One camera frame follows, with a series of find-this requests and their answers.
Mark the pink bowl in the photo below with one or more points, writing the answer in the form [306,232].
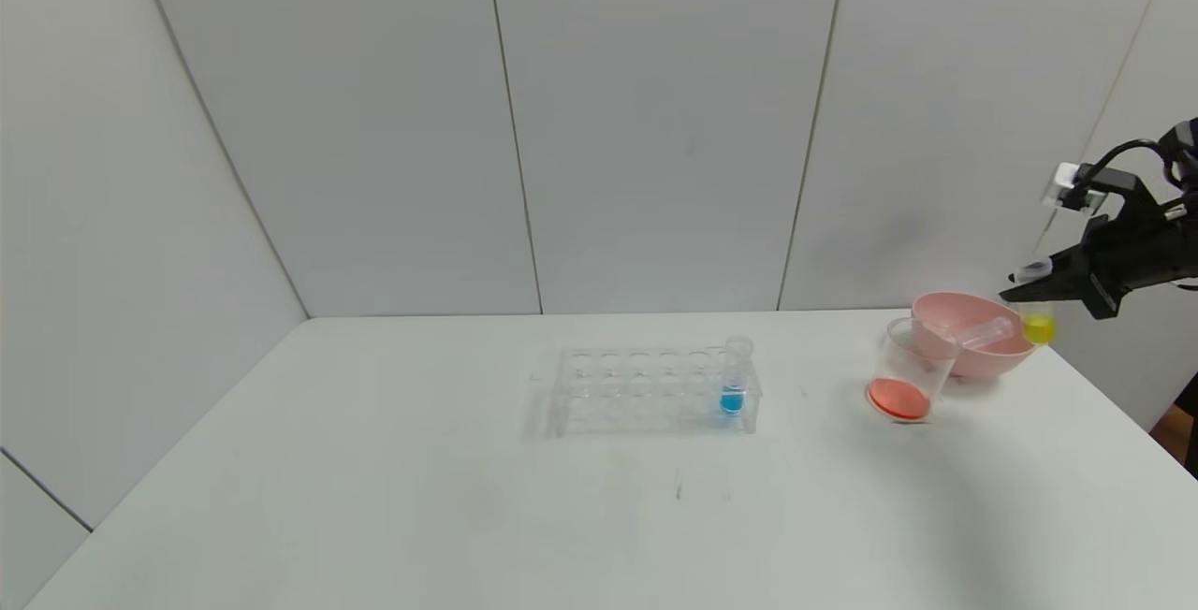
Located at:
[973,362]

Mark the clear acrylic test tube rack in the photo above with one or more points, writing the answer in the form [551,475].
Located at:
[608,395]

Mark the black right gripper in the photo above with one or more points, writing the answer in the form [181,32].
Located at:
[1097,281]

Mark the test tube with yellow pigment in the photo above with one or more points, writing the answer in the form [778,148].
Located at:
[1039,329]

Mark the white black wrist camera box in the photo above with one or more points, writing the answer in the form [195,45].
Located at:
[1072,181]

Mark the test tube with blue pigment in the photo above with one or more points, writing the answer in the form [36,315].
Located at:
[732,399]

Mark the clear glass beaker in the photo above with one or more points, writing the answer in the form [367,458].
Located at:
[898,395]

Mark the test tube with red pigment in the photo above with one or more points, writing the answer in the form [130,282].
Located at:
[983,334]

